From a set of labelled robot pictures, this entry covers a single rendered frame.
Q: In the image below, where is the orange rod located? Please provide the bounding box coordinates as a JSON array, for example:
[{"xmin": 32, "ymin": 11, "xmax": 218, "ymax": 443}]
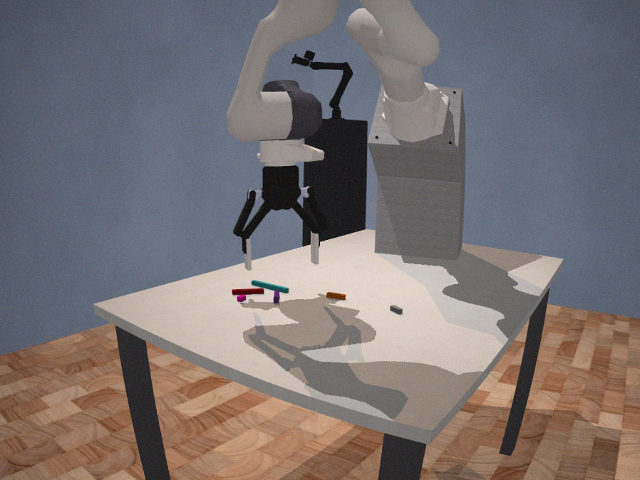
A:
[{"xmin": 326, "ymin": 292, "xmax": 346, "ymax": 300}]

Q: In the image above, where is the turquoise rod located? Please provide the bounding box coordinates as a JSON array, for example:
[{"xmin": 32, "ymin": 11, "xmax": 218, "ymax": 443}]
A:
[{"xmin": 252, "ymin": 280, "xmax": 289, "ymax": 293}]

